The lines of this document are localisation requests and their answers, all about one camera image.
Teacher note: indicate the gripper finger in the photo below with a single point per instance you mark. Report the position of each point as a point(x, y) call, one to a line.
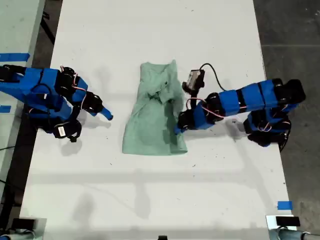
point(107, 112)
point(178, 130)
point(103, 116)

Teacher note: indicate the black stand leg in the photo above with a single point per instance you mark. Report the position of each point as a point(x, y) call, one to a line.
point(48, 28)

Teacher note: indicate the gripper's black camera box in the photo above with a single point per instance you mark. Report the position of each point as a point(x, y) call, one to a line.
point(193, 80)
point(62, 131)

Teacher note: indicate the silver metal plate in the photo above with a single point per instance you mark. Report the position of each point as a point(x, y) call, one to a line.
point(270, 222)
point(41, 227)

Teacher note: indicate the short blue tape strip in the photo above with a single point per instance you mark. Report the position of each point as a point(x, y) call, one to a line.
point(5, 109)

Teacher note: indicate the long blue tape strip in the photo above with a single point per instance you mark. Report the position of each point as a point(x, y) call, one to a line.
point(12, 57)

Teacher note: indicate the small black box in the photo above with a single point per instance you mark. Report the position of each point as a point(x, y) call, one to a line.
point(287, 221)
point(23, 223)

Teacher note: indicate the camera's black stalk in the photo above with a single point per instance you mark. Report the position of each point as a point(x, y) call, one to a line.
point(75, 115)
point(194, 95)

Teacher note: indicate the square blue tape piece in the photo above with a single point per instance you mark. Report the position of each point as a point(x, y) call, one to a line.
point(285, 205)

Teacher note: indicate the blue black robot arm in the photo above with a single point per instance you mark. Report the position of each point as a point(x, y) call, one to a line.
point(30, 82)
point(250, 96)

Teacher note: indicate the pale green T-shirt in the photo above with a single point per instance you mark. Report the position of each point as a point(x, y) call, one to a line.
point(147, 130)

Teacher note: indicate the grey metal pipe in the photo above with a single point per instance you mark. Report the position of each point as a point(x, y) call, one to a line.
point(20, 236)
point(290, 235)

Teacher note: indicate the pale grey side table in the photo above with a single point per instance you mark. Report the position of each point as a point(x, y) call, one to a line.
point(17, 25)

